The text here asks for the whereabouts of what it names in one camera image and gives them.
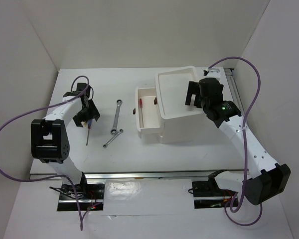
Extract red handled screwdriver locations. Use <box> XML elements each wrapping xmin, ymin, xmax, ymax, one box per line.
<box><xmin>139</xmin><ymin>98</ymin><xmax>143</xmax><ymax>118</ymax></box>

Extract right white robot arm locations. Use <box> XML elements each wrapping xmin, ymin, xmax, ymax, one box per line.
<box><xmin>185</xmin><ymin>78</ymin><xmax>291</xmax><ymax>205</ymax></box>

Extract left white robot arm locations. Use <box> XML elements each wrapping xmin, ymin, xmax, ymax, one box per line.
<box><xmin>31</xmin><ymin>90</ymin><xmax>100</xmax><ymax>199</ymax></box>

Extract long silver ratchet wrench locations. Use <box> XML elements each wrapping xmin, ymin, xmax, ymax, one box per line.
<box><xmin>110</xmin><ymin>99</ymin><xmax>122</xmax><ymax>135</ymax></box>

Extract white drawer cabinet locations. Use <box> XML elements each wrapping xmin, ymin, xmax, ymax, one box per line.
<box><xmin>155</xmin><ymin>66</ymin><xmax>207</xmax><ymax>144</ymax></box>

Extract short silver combination wrench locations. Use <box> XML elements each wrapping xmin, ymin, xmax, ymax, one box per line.
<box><xmin>103</xmin><ymin>129</ymin><xmax>124</xmax><ymax>148</ymax></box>

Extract white bottom drawer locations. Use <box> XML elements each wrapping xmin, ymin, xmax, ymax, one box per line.
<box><xmin>138</xmin><ymin>127</ymin><xmax>163</xmax><ymax>141</ymax></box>

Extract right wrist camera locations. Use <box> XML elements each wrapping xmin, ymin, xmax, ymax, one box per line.
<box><xmin>203</xmin><ymin>68</ymin><xmax>221</xmax><ymax>81</ymax></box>

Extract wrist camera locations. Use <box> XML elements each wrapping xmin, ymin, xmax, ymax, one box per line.
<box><xmin>76</xmin><ymin>83</ymin><xmax>91</xmax><ymax>95</ymax></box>
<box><xmin>203</xmin><ymin>68</ymin><xmax>221</xmax><ymax>81</ymax></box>

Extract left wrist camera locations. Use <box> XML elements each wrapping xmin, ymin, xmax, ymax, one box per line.
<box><xmin>76</xmin><ymin>83</ymin><xmax>91</xmax><ymax>95</ymax></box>

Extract aluminium side rail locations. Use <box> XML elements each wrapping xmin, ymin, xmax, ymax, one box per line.
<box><xmin>224</xmin><ymin>68</ymin><xmax>245</xmax><ymax>113</ymax></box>

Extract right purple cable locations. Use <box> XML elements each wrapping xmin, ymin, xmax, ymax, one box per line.
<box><xmin>203</xmin><ymin>56</ymin><xmax>264</xmax><ymax>226</ymax></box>

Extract aluminium front rail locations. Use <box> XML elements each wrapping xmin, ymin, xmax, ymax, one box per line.
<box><xmin>29</xmin><ymin>170</ymin><xmax>222</xmax><ymax>182</ymax></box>

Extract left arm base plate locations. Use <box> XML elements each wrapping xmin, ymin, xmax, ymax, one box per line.
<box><xmin>49</xmin><ymin>182</ymin><xmax>105</xmax><ymax>212</ymax></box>

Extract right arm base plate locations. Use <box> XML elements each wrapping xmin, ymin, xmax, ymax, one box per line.
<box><xmin>188</xmin><ymin>181</ymin><xmax>236</xmax><ymax>209</ymax></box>

